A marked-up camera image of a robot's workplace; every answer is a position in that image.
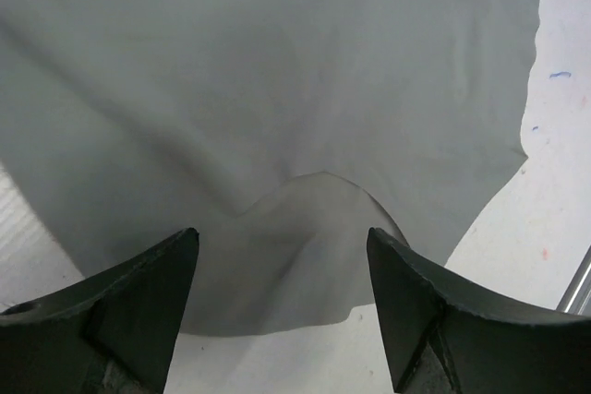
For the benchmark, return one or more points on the aluminium mounting rail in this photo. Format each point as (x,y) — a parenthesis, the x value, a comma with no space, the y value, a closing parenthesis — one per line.
(576,299)

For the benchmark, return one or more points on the plain grey underwear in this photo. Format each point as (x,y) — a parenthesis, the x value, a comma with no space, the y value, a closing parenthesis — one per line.
(281,130)

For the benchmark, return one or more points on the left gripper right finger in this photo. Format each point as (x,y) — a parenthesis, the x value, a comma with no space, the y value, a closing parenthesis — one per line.
(443,333)

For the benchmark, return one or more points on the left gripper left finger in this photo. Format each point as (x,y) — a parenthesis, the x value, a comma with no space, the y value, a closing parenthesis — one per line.
(113,332)

